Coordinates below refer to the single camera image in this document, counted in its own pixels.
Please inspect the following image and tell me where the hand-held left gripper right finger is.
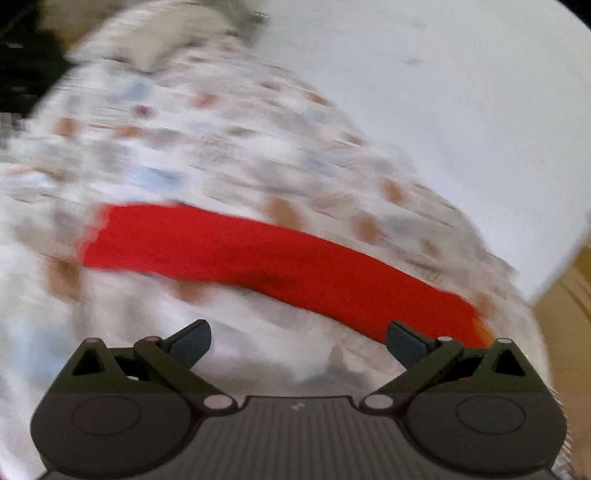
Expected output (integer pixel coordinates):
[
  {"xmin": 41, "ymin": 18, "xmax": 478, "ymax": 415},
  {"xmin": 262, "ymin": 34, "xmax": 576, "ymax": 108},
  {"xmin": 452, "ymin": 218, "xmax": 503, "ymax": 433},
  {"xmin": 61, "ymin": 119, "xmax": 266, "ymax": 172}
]
[{"xmin": 359, "ymin": 321, "xmax": 546, "ymax": 412}]

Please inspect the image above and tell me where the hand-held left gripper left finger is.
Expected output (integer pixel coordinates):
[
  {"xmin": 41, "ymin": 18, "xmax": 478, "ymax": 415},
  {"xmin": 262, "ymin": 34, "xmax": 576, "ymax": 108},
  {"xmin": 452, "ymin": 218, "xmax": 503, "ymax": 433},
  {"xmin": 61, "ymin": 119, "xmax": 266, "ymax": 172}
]
[{"xmin": 48, "ymin": 319, "xmax": 237, "ymax": 412}]

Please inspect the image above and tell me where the red garment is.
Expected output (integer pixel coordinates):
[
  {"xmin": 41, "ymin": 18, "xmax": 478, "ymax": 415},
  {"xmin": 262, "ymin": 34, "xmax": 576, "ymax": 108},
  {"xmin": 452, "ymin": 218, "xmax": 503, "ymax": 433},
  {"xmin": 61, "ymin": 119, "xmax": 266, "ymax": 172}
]
[{"xmin": 81, "ymin": 202, "xmax": 493, "ymax": 350}]

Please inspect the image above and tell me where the printed blanket with round patches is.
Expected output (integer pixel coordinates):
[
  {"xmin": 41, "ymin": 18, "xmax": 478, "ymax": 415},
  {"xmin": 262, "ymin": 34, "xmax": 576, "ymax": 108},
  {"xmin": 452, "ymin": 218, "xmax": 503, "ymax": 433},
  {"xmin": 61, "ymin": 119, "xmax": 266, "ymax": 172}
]
[{"xmin": 0, "ymin": 0, "xmax": 570, "ymax": 480}]

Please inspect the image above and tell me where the white cloth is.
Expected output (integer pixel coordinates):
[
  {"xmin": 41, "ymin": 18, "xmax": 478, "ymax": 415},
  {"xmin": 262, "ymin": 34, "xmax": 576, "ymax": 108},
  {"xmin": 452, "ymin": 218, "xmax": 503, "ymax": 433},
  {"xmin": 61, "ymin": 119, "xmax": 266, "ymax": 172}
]
[{"xmin": 41, "ymin": 0, "xmax": 259, "ymax": 75}]

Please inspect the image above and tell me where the dark cloth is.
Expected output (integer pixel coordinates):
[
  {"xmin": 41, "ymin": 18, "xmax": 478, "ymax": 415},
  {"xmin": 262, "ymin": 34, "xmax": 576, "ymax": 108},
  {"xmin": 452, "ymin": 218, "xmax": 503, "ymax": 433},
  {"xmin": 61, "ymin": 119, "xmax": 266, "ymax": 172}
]
[{"xmin": 0, "ymin": 9, "xmax": 72, "ymax": 114}]

